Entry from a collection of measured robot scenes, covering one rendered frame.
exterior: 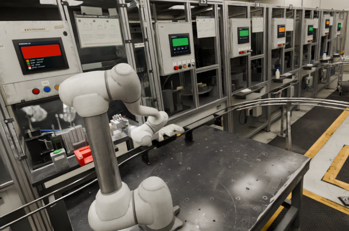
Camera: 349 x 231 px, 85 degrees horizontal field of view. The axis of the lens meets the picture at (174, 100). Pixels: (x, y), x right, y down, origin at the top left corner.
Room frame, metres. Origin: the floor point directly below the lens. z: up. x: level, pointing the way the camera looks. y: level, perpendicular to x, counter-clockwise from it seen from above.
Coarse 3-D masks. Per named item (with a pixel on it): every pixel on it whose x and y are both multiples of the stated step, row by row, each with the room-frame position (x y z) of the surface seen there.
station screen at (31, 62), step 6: (30, 42) 1.19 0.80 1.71; (36, 42) 1.21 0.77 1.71; (42, 42) 1.23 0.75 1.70; (48, 42) 1.24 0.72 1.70; (54, 42) 1.26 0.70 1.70; (60, 48) 1.28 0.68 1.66; (24, 60) 1.16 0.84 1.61; (30, 60) 1.17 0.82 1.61; (36, 60) 1.19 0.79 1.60; (42, 60) 1.21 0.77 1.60; (48, 60) 1.23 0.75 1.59; (54, 60) 1.25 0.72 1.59; (60, 60) 1.27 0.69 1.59; (30, 66) 1.17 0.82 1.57; (36, 66) 1.19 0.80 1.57; (42, 66) 1.20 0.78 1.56; (48, 66) 1.22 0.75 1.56; (54, 66) 1.24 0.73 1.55
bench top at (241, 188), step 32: (160, 160) 1.42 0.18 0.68; (192, 160) 1.37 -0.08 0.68; (224, 160) 1.31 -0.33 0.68; (256, 160) 1.26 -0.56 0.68; (288, 160) 1.21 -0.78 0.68; (64, 192) 1.17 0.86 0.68; (96, 192) 1.13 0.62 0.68; (192, 192) 1.02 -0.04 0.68; (224, 192) 0.98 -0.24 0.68; (256, 192) 0.95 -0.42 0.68; (192, 224) 0.79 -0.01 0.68; (224, 224) 0.77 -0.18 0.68; (256, 224) 0.75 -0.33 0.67
